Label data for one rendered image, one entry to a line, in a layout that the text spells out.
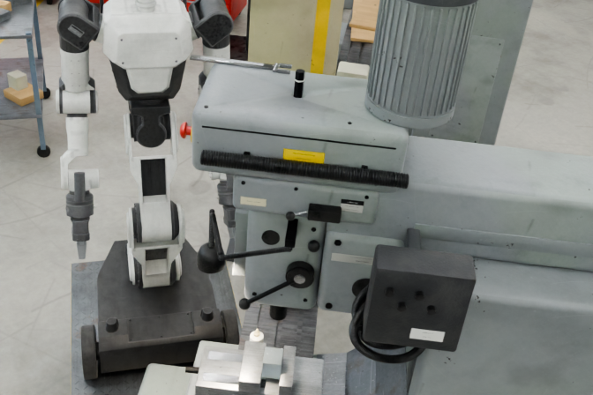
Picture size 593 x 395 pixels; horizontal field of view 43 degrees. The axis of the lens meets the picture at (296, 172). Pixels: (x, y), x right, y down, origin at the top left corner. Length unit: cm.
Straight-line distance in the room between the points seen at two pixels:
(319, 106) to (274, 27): 188
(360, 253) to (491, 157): 39
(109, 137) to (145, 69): 272
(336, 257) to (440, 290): 36
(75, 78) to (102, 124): 276
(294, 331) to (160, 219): 63
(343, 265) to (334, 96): 41
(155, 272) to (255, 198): 125
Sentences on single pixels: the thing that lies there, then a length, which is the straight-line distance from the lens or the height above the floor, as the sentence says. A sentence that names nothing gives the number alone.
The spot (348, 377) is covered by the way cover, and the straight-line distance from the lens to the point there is 238.
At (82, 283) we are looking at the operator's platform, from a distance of 343.
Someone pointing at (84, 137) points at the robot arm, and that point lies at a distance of 258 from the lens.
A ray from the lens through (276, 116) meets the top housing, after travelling 162.
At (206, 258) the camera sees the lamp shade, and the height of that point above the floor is 145.
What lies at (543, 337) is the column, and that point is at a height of 146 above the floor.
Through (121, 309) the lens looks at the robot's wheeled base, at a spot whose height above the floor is 57.
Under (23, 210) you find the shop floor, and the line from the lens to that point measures 455.
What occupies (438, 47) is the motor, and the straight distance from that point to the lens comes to 156.
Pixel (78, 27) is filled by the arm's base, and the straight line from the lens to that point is 242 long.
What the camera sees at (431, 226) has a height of 165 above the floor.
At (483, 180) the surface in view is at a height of 176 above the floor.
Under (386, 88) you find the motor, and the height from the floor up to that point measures 197.
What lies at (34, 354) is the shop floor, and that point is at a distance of 372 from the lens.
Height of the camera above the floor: 270
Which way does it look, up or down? 34 degrees down
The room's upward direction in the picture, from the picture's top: 6 degrees clockwise
